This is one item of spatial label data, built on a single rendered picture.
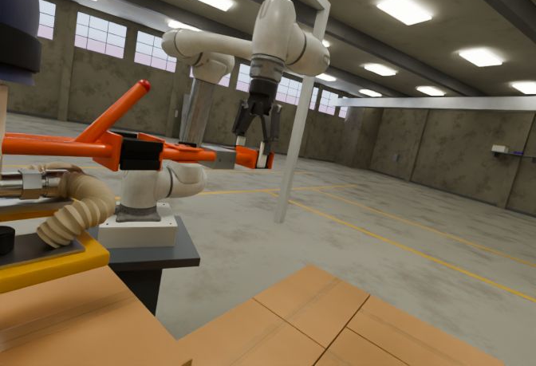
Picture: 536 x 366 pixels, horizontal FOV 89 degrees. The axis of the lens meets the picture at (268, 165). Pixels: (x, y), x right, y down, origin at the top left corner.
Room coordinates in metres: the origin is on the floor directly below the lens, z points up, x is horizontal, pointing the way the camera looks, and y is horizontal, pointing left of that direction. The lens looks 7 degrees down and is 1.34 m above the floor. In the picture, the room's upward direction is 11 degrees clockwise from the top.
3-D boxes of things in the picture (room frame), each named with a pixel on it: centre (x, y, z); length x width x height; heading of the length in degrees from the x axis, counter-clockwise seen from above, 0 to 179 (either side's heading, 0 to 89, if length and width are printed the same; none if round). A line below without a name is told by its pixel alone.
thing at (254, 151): (0.76, 0.04, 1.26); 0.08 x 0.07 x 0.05; 145
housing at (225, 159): (0.66, 0.12, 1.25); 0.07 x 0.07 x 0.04; 55
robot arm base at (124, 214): (1.19, 0.56, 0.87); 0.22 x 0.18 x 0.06; 122
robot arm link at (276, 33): (0.77, 0.05, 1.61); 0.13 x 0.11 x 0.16; 136
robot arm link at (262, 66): (0.76, 0.05, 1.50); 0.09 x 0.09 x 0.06
